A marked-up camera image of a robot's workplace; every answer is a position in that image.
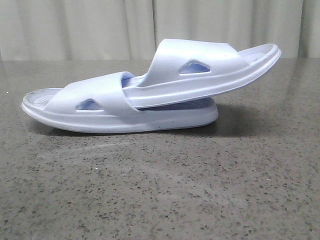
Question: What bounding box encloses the beige pleated curtain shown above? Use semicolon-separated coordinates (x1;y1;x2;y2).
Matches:
0;0;320;61

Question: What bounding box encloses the light blue slipper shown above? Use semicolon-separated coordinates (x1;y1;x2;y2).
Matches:
122;39;281;109
21;72;219;134

